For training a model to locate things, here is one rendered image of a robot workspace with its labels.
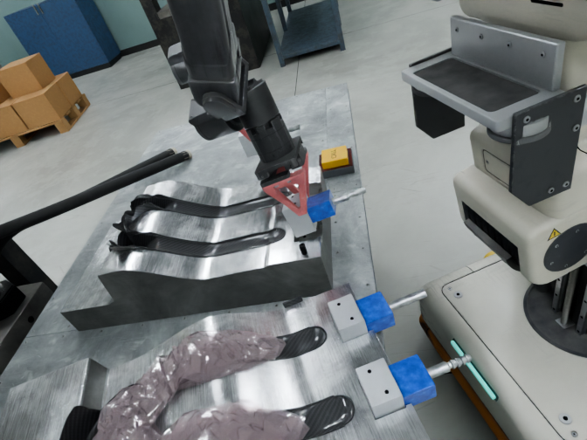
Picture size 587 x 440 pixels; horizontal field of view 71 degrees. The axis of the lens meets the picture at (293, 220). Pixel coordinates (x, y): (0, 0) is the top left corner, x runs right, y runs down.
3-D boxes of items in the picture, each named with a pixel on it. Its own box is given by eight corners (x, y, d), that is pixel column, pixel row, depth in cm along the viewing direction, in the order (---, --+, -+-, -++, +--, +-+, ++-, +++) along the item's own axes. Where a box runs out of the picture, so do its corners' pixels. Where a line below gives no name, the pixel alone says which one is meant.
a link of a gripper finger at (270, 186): (281, 228, 63) (254, 176, 59) (286, 207, 70) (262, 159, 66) (322, 214, 61) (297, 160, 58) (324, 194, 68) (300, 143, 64)
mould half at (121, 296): (329, 200, 88) (314, 146, 80) (333, 293, 68) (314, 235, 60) (127, 240, 99) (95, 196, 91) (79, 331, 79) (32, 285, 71)
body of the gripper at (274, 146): (258, 184, 60) (235, 139, 57) (269, 159, 69) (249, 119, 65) (300, 168, 58) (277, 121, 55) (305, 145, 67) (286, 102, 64)
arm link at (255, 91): (250, 82, 54) (267, 69, 58) (211, 98, 58) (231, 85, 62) (272, 129, 57) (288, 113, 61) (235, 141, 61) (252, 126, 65)
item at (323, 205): (370, 196, 67) (358, 168, 65) (372, 210, 63) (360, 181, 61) (299, 223, 71) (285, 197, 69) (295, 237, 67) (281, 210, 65)
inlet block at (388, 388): (459, 352, 52) (458, 326, 48) (483, 387, 48) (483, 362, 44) (362, 391, 51) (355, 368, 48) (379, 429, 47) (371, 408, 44)
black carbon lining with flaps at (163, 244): (293, 196, 81) (278, 156, 75) (288, 254, 68) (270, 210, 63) (137, 229, 88) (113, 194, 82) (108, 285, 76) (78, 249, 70)
